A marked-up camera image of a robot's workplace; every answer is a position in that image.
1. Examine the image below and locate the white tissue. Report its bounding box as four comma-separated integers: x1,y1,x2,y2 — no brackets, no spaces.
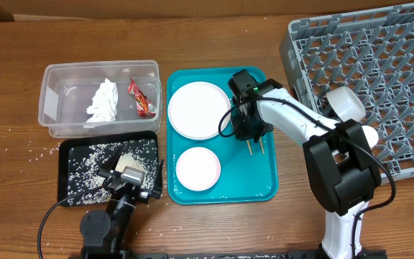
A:
86,78,119,123

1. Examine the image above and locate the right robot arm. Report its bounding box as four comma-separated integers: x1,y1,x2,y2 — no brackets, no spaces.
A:
227,69,381,258

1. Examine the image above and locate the large white round plate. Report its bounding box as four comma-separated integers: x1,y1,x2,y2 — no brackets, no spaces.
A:
167,81,231,140

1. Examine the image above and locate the grey bowl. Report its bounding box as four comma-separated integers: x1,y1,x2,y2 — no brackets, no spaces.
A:
326,86,366,122

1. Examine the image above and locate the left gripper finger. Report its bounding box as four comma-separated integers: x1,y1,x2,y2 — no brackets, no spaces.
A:
101,147,122,171
151,160,164,199

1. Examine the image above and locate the clear plastic waste bin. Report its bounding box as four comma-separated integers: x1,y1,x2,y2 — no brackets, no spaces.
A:
38,60,162,138

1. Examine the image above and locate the pile of rice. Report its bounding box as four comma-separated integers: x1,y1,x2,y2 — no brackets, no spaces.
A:
64,139,159,196

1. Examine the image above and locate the white cup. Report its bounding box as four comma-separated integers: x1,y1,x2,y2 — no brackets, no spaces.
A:
362,125,379,149

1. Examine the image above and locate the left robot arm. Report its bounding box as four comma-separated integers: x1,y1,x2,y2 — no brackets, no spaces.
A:
80,150,164,259

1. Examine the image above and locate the teal plastic serving tray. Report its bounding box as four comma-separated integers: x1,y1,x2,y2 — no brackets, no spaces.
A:
166,66,279,205

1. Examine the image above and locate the red snack wrapper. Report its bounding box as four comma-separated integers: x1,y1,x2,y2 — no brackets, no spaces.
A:
128,78,156,117

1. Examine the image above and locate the wooden chopstick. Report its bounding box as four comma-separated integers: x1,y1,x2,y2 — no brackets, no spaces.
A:
259,138,265,155
247,140,253,155

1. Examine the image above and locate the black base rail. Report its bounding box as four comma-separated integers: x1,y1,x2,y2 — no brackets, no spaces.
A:
68,248,387,259

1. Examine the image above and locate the grey plastic dish rack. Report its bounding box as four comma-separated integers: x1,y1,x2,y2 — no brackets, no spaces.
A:
280,3,414,180

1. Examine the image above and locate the black plastic tray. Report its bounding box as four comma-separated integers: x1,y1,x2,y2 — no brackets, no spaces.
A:
57,131,157,207

